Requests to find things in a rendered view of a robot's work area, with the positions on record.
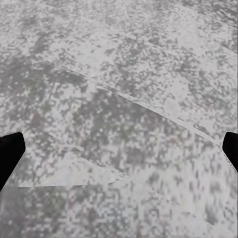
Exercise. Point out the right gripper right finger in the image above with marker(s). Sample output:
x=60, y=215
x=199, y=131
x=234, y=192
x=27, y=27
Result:
x=230, y=148

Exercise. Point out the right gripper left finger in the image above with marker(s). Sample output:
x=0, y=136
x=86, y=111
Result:
x=12, y=148

